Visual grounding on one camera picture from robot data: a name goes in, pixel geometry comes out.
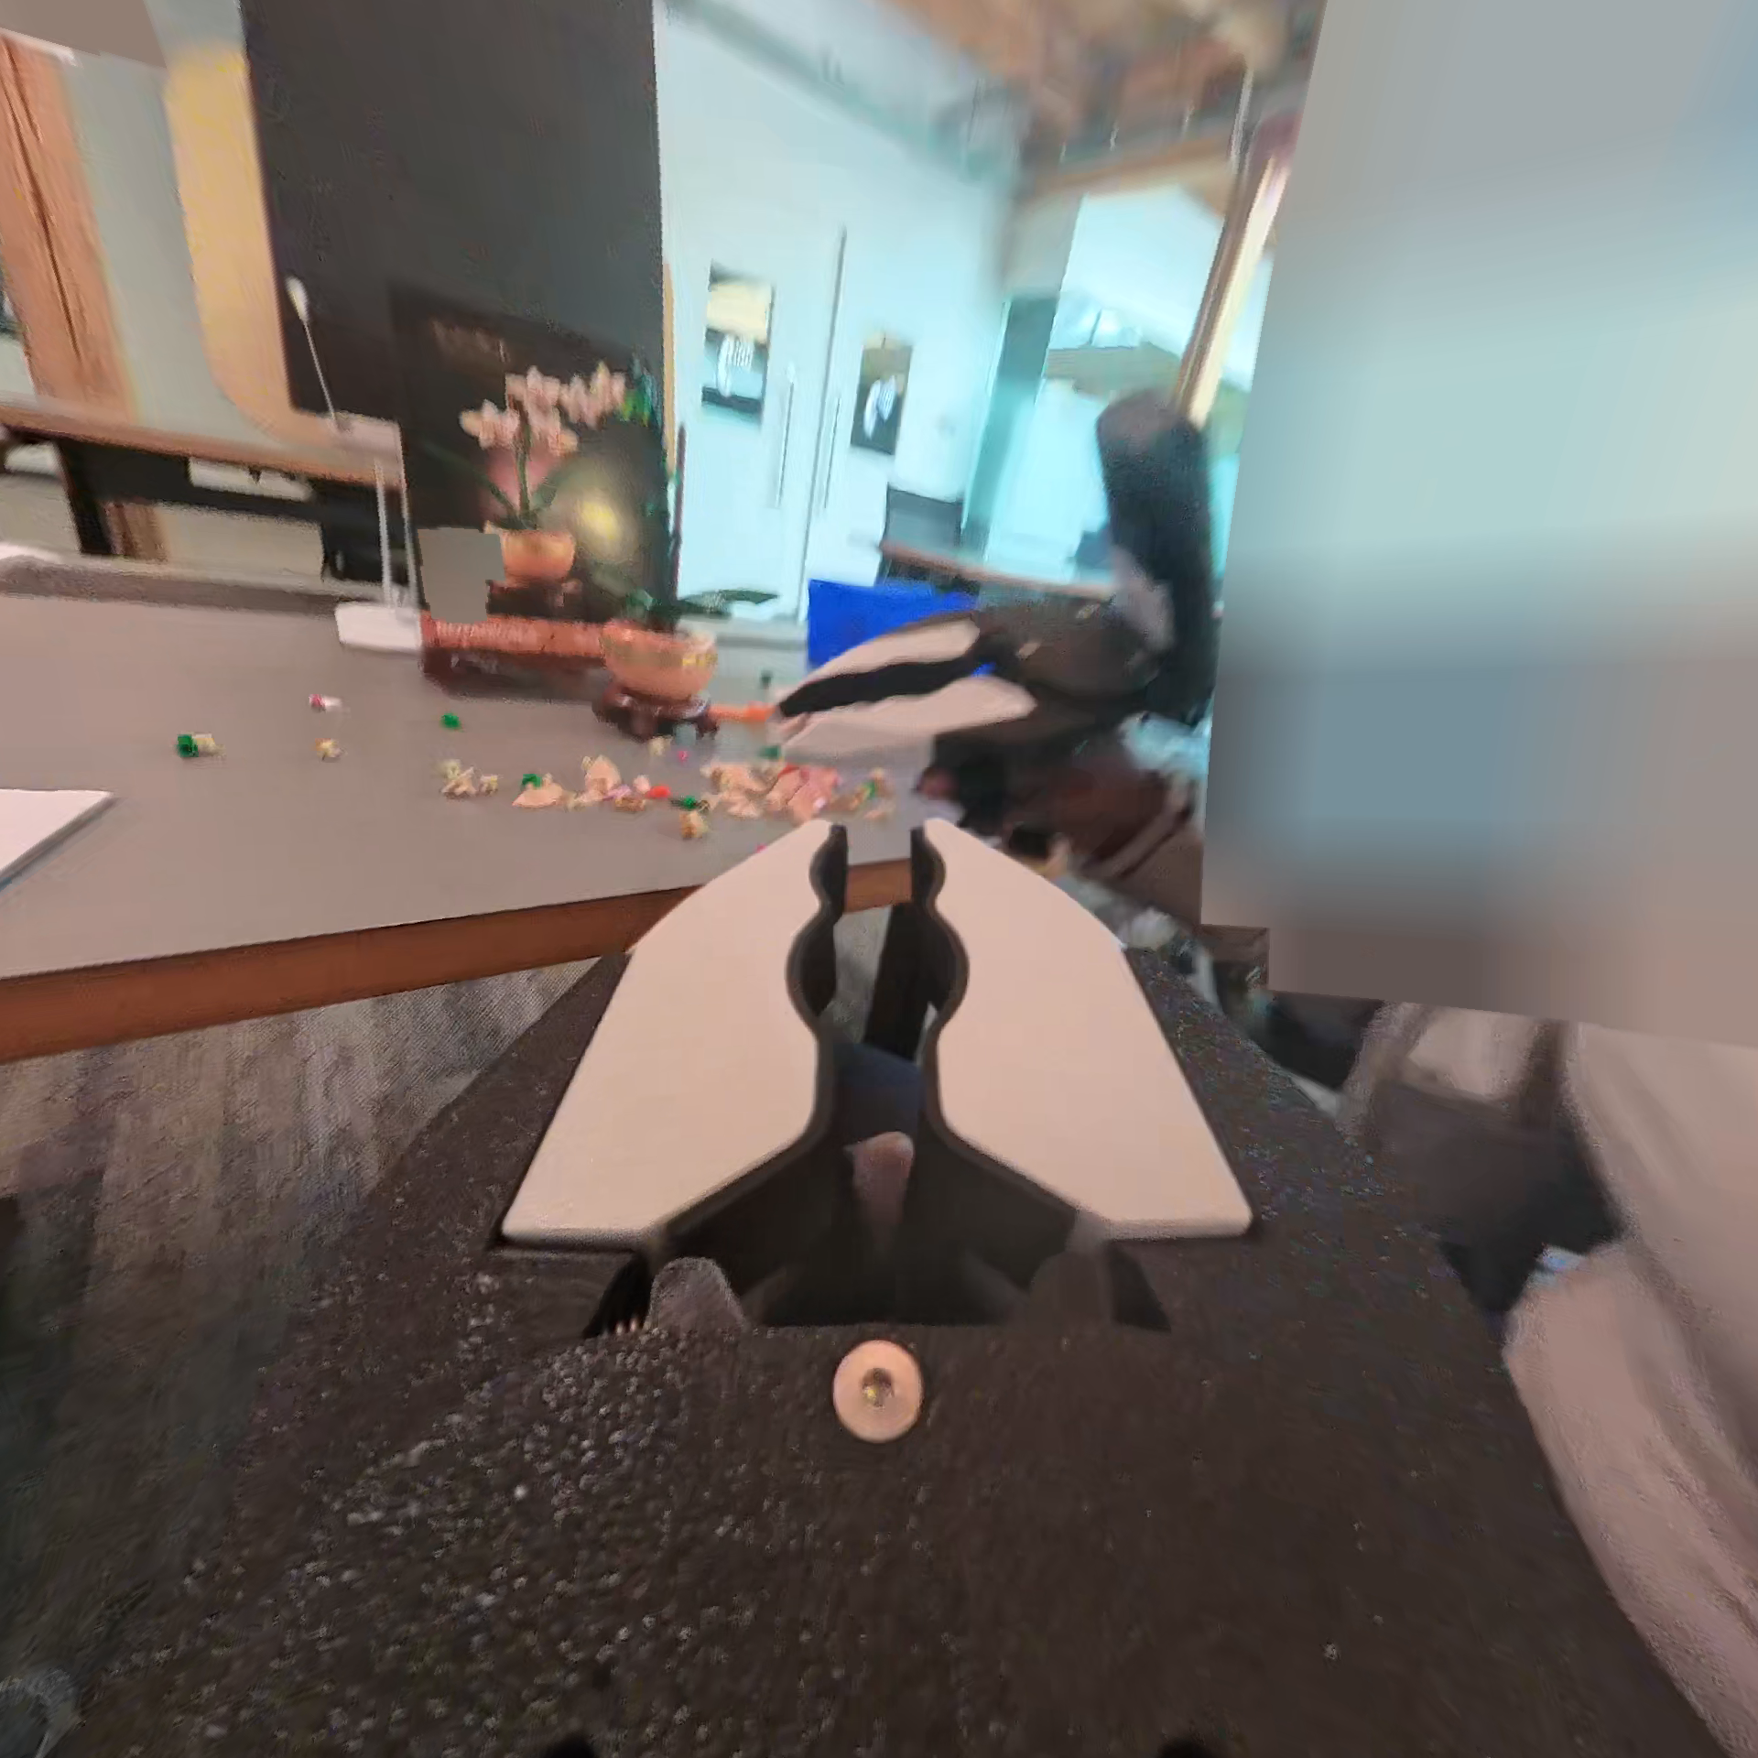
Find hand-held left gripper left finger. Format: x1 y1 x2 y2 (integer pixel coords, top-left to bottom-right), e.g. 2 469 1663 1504
503 819 845 1245

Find wooden background desk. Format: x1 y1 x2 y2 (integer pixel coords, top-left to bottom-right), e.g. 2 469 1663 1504
880 538 1119 599

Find white paper sheet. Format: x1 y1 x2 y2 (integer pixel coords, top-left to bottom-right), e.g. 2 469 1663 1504
0 789 117 887

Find white wire stand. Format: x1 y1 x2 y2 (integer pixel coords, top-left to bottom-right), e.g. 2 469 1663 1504
334 460 425 658

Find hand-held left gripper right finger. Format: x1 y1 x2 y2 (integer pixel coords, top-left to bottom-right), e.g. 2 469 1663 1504
913 819 1255 1238

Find wooden background table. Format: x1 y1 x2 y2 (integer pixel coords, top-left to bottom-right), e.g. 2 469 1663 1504
0 392 410 561

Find dark orchid print box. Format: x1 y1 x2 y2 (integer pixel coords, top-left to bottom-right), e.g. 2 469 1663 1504
391 281 679 691

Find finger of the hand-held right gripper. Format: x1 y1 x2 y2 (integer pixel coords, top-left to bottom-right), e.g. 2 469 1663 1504
774 617 1020 718
786 674 1037 759

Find scattered small toy bricks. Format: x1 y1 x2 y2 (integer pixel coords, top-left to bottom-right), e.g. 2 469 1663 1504
177 668 901 843

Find person's right hand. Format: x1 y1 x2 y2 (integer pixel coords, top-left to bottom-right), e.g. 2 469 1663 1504
969 753 1198 887

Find framed wall picture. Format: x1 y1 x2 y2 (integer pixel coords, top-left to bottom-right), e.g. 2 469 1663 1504
702 266 774 411
848 335 917 457

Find gooseneck microphone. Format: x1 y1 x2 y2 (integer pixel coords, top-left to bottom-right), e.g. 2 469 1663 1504
285 275 348 429

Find person's pale clothing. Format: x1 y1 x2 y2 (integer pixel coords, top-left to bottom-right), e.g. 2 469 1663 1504
1352 1000 1758 1758

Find blue plastic bin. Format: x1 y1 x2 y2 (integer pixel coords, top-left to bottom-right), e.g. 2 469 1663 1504
807 576 993 668

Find grey desk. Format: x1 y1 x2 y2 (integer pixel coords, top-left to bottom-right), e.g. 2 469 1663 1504
0 555 963 1060

